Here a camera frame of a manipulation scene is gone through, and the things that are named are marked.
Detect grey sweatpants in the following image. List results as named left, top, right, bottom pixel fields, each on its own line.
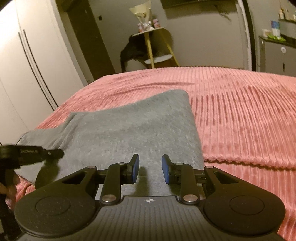
left=17, top=90, right=204, bottom=196

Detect person left hand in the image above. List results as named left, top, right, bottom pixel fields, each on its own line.
left=1, top=172, right=20, bottom=199

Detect pink ribbed bedspread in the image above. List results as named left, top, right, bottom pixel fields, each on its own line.
left=16, top=67, right=295, bottom=240

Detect white wardrobe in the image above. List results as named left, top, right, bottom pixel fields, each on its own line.
left=1, top=1, right=87, bottom=144

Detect black garment on table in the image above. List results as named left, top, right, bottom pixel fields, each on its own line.
left=120, top=35, right=148, bottom=72

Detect white round side table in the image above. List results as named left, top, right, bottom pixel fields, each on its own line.
left=132, top=27, right=180, bottom=69

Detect grey cabinet with counter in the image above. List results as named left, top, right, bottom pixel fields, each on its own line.
left=259, top=20, right=295, bottom=77

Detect flower bouquet on table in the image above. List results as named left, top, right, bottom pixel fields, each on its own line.
left=129, top=1, right=161, bottom=33

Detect blue white box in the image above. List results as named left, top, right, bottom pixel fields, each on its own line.
left=271, top=21, right=280, bottom=38

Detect white door frame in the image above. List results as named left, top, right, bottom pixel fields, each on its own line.
left=235, top=0, right=256, bottom=71

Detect wall mounted television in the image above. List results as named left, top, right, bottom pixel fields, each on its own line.
left=160, top=0, right=236, bottom=10

